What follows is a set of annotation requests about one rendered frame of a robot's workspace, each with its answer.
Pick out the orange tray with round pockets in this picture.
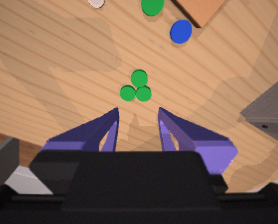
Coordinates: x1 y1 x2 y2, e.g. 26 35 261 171
170 0 226 28

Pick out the blue disc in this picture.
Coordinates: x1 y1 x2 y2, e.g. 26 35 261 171
170 20 192 44

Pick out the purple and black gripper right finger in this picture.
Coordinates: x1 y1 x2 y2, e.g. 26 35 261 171
158 107 238 175

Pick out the green disc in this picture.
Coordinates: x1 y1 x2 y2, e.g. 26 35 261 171
136 85 152 102
120 85 136 101
141 0 165 16
131 69 148 87

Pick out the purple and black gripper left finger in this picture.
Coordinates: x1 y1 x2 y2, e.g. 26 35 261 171
40 107 119 151

